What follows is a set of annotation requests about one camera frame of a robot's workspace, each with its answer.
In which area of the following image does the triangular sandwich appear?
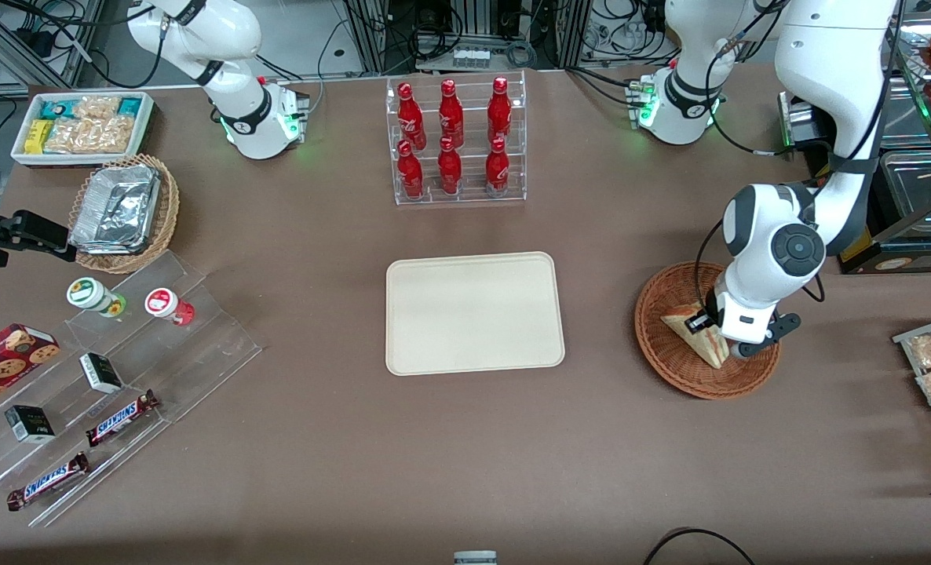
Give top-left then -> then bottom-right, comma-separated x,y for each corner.
660,302 -> 729,370

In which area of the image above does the brown wicker basket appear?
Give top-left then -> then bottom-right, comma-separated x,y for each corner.
634,261 -> 782,400

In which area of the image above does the aluminium foil tray stack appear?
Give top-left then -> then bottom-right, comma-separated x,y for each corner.
71,165 -> 161,254

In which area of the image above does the light wicker basket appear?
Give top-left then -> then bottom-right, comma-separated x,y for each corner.
69,153 -> 181,275

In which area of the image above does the beige plastic tray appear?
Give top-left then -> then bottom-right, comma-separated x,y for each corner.
385,251 -> 566,377

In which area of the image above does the green lid cup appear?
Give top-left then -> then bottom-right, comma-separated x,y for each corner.
67,277 -> 127,319

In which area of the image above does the clear cracker bag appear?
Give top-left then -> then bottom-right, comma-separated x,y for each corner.
46,116 -> 134,155
73,96 -> 121,121

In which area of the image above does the red tartan cookie box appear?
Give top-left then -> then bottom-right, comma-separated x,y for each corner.
0,323 -> 61,418

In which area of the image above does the red lid cup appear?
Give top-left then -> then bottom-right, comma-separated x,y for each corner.
144,288 -> 195,327

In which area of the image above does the white plastic snack bin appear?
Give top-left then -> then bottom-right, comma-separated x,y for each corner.
10,90 -> 155,170

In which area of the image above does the small black box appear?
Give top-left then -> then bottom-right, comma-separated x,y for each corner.
4,405 -> 56,444
79,352 -> 123,394

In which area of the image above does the black food warmer machine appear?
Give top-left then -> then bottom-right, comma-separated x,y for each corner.
807,0 -> 931,275

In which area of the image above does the clear acrylic stepped shelf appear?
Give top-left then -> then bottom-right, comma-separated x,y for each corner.
0,250 -> 263,528

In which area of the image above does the brown Snickers bar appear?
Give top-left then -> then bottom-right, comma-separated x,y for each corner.
6,452 -> 89,512
86,390 -> 160,447

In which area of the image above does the silver metal box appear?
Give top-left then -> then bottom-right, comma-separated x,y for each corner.
779,93 -> 827,150

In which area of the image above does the red cola bottle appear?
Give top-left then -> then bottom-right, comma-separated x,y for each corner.
438,78 -> 465,148
487,76 -> 513,144
485,137 -> 510,197
396,140 -> 425,199
437,137 -> 463,195
397,82 -> 427,150

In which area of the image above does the clear acrylic bottle rack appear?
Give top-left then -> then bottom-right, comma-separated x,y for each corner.
385,71 -> 528,206

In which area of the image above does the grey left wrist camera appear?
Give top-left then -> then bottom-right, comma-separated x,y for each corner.
736,312 -> 801,362

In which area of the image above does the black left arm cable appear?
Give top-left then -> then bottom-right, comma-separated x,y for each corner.
693,0 -> 906,315

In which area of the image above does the grey metal wire rack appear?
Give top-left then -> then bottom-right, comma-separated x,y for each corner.
893,312 -> 931,481

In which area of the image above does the black looped cable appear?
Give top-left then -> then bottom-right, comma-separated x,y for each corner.
642,527 -> 757,565

